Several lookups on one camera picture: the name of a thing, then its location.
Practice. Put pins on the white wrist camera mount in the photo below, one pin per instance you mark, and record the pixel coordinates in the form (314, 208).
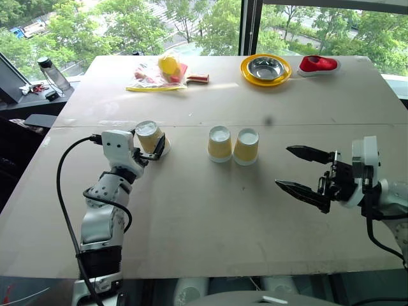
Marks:
(369, 159)
(117, 150)

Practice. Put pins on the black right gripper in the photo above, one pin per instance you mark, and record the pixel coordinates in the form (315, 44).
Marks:
(342, 181)

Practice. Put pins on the red and white shoe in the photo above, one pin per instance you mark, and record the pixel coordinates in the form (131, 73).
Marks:
(318, 63)

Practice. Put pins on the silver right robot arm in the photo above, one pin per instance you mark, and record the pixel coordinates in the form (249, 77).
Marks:
(395, 204)

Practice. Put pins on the black side table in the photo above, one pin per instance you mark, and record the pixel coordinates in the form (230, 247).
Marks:
(35, 106)

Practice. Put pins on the yellow round plate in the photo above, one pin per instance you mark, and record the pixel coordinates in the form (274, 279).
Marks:
(247, 76)

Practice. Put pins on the black flat tablet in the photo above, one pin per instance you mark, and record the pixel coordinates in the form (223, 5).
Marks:
(39, 120)

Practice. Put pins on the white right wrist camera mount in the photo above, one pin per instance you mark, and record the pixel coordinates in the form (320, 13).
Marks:
(369, 159)

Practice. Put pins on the yellow paper cup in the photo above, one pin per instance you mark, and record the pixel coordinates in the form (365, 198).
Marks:
(246, 150)
(148, 137)
(219, 145)

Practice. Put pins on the small black object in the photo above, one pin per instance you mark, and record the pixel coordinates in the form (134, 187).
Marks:
(51, 95)

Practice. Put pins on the clear water bottle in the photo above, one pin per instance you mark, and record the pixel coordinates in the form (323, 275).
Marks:
(55, 76)

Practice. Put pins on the yellow plastic cup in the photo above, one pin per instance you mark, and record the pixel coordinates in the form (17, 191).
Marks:
(169, 65)

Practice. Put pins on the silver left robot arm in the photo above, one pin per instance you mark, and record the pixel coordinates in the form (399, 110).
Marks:
(102, 210)

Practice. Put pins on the stainless steel bowl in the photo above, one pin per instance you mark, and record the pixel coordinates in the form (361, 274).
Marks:
(266, 68)

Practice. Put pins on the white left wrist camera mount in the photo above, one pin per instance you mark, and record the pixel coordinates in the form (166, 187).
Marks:
(117, 150)

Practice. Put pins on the clear plastic bag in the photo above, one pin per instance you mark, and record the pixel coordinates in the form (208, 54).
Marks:
(146, 81)

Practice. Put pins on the grey rounded robot body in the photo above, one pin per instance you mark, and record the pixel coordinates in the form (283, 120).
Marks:
(255, 299)

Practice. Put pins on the black window frame post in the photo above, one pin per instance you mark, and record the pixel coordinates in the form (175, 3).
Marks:
(250, 27)

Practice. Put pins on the white rounded shape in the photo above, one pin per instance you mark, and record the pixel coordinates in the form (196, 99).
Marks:
(280, 285)
(191, 291)

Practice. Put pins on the small red object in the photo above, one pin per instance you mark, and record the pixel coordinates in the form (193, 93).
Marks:
(36, 87)

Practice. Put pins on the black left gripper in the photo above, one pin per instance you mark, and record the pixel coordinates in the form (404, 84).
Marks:
(144, 156)

